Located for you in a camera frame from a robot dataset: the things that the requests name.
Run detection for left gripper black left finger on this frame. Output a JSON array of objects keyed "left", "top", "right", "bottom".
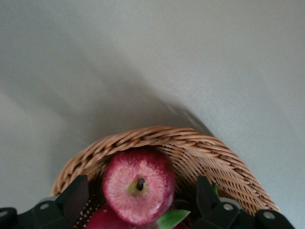
[{"left": 0, "top": 175, "right": 90, "bottom": 229}]

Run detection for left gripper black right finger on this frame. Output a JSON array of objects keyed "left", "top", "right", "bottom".
[{"left": 190, "top": 176, "right": 296, "bottom": 229}]

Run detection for red apple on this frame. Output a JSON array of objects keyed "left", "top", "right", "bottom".
[{"left": 102, "top": 147, "right": 177, "bottom": 226}]

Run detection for brown wicker basket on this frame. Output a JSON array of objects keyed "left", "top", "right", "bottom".
[{"left": 51, "top": 125, "right": 280, "bottom": 229}]

